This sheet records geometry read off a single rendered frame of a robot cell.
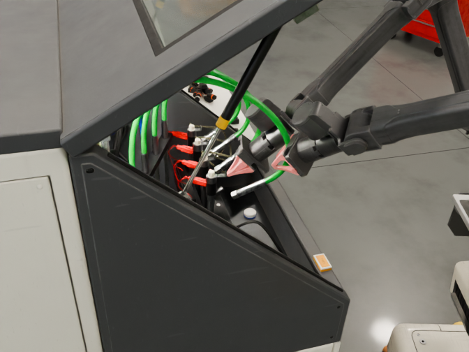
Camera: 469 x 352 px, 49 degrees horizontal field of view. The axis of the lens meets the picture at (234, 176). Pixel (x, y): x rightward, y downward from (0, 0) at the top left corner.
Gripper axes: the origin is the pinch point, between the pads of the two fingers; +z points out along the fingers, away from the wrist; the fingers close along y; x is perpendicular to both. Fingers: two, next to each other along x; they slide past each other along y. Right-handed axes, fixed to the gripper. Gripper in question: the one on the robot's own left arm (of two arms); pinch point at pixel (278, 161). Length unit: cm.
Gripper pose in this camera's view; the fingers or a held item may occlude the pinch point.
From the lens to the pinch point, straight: 120.9
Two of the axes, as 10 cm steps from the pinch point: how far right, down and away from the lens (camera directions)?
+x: 6.5, 6.9, 3.2
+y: -4.4, 6.9, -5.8
